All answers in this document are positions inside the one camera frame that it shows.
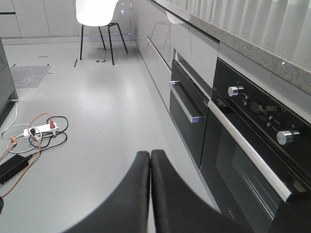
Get grey floor mat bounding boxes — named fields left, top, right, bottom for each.
left=10, top=66, right=51, bottom=88

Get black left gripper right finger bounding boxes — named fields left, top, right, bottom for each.
left=151, top=150, right=249, bottom=233

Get white chair black legs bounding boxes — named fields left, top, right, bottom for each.
left=76, top=0, right=128, bottom=65

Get silver oven knob near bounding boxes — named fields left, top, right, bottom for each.
left=276, top=130, right=300, bottom=145

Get orange cable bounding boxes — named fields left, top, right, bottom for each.
left=0, top=112, right=53, bottom=199

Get silver oven knob far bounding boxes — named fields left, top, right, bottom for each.
left=227, top=86, right=244, bottom=97

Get white cable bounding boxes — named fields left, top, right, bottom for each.
left=0, top=101, right=42, bottom=154

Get black drawer with handle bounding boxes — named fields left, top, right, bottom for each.
left=169, top=61, right=208, bottom=167

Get black built-in oven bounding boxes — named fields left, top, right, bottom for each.
left=200, top=59, right=311, bottom=233

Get silver oven knob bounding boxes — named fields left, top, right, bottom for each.
left=227, top=86, right=244, bottom=97
left=276, top=130, right=300, bottom=145

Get grey stone countertop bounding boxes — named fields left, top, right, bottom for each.
left=157, top=0, right=311, bottom=93

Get black cable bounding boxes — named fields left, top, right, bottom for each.
left=0, top=116, right=69, bottom=214

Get black power adapter brick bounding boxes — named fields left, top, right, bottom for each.
left=0, top=154, right=29, bottom=184

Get white power strip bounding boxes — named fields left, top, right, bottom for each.
left=23, top=123, right=59, bottom=139

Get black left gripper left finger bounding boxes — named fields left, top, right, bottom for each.
left=66, top=151, right=150, bottom=233

